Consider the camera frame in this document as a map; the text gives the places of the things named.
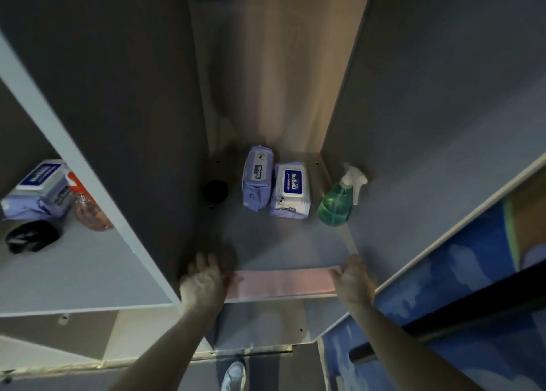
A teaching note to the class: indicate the small white tag sticker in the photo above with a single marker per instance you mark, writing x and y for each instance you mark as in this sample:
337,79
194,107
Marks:
63,318

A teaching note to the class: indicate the person's right forearm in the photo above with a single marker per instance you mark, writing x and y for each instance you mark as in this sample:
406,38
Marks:
405,352

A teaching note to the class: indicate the pink spray bottle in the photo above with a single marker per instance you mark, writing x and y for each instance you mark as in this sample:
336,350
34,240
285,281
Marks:
91,216

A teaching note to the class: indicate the person's left hand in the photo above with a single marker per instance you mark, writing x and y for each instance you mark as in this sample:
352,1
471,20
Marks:
204,286

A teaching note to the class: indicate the grey cubby shelf unit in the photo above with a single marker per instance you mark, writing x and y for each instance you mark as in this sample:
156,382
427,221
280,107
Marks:
128,84

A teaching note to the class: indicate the person's left forearm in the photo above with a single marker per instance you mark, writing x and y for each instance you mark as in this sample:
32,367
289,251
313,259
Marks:
166,352

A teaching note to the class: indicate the black metal bar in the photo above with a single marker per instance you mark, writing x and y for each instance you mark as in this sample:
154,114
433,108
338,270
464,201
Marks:
469,314

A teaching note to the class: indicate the green spray bottle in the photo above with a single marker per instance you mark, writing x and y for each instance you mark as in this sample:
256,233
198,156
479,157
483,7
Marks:
337,207

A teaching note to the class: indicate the person's right hand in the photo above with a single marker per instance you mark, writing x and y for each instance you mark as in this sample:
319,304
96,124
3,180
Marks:
354,284

